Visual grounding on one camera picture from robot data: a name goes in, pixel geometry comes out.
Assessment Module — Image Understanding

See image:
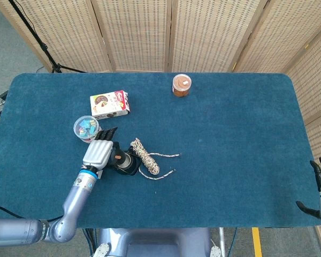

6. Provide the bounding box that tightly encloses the silver table leg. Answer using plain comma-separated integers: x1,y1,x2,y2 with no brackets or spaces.
218,227,227,257

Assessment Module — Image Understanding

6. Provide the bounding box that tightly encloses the black cable bundle under table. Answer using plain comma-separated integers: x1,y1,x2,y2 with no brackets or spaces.
81,228,97,257

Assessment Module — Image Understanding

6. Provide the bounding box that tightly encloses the black plastic part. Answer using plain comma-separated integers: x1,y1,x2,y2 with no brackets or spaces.
109,148,124,169

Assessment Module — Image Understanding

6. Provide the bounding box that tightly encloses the woven wooden folding screen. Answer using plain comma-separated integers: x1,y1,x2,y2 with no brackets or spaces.
0,0,321,257

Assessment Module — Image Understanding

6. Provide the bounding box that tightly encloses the small black round object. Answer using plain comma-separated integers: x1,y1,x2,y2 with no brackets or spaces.
113,148,142,177

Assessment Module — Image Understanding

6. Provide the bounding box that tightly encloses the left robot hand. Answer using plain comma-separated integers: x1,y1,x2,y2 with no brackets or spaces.
82,126,121,173

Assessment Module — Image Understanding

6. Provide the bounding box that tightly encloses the grey robot torso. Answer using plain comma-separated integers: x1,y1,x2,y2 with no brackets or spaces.
92,227,221,257

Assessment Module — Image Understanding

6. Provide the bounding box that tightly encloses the clear jar of binder clips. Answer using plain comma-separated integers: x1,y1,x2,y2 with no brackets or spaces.
73,115,102,144

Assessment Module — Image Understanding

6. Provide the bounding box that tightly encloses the blue plush table mat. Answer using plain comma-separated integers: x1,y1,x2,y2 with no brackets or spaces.
0,72,321,230

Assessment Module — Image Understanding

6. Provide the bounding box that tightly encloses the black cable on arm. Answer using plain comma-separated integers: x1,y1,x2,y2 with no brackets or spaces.
0,205,64,223

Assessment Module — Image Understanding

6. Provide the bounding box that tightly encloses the black tripod stand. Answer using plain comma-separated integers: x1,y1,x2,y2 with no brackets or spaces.
7,0,86,74

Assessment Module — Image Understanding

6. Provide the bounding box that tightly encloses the white speckled braided rope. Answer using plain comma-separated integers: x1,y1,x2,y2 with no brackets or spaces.
130,138,182,180

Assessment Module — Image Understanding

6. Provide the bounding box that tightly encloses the clear jar of rubber bands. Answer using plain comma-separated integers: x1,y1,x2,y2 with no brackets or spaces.
172,73,193,97

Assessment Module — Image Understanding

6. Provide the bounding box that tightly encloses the chocolate cookie cardboard box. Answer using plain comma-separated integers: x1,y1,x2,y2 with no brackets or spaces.
89,90,131,120

